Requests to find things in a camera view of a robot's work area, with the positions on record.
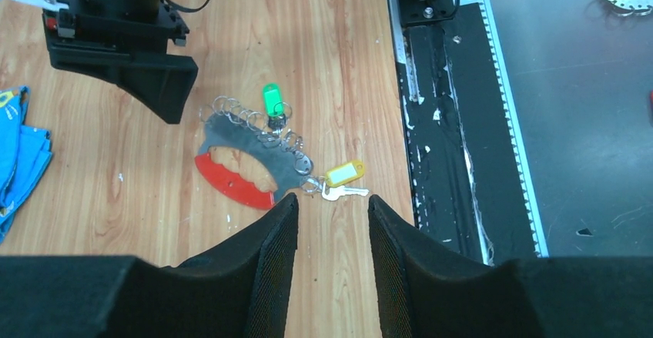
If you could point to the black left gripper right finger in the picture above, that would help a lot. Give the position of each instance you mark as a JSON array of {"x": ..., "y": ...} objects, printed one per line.
[{"x": 425, "y": 289}]

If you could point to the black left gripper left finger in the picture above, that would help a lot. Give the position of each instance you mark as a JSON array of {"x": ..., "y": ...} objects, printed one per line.
[{"x": 239, "y": 288}]

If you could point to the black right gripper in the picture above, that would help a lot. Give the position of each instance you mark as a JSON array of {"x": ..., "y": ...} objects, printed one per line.
[{"x": 161, "y": 82}]

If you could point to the metal keyring plate with spring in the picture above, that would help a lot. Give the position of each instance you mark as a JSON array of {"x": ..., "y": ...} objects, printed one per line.
[{"x": 280, "y": 152}]

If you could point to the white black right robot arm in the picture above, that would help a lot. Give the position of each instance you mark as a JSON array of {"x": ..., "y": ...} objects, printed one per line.
[{"x": 125, "y": 43}]

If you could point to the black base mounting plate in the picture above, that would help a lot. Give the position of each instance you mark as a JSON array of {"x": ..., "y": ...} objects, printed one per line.
[{"x": 470, "y": 180}]

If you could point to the blue folded cloth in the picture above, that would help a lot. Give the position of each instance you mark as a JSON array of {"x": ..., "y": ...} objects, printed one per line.
[{"x": 26, "y": 152}]

